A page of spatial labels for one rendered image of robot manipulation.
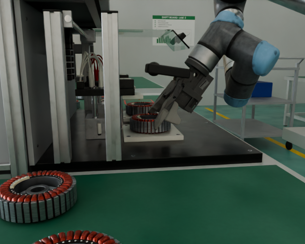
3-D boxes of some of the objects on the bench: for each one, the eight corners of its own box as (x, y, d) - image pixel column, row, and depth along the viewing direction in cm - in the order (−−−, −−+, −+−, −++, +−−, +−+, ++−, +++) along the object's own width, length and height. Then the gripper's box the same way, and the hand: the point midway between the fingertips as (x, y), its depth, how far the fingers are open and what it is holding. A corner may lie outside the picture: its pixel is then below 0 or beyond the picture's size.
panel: (77, 109, 118) (72, 34, 111) (35, 165, 54) (20, -3, 47) (74, 109, 118) (69, 34, 111) (29, 165, 54) (12, -3, 47)
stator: (166, 124, 83) (166, 112, 82) (174, 133, 72) (175, 119, 72) (128, 125, 82) (128, 113, 81) (130, 135, 71) (130, 120, 70)
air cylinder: (106, 131, 79) (105, 112, 78) (106, 139, 72) (105, 117, 71) (88, 132, 79) (87, 113, 78) (85, 139, 71) (84, 118, 70)
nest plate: (171, 127, 86) (171, 122, 85) (183, 140, 71) (183, 135, 71) (121, 128, 84) (121, 124, 83) (124, 142, 69) (123, 137, 69)
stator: (89, 192, 47) (88, 171, 46) (51, 231, 36) (49, 204, 35) (30, 186, 49) (28, 166, 49) (-22, 220, 39) (-26, 195, 38)
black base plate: (187, 112, 123) (187, 106, 123) (262, 162, 62) (263, 152, 61) (76, 114, 117) (76, 109, 117) (37, 174, 55) (36, 163, 55)
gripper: (226, 79, 67) (177, 146, 69) (201, 75, 86) (163, 128, 88) (198, 57, 65) (149, 127, 67) (179, 58, 84) (141, 112, 86)
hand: (148, 122), depth 77 cm, fingers open, 14 cm apart
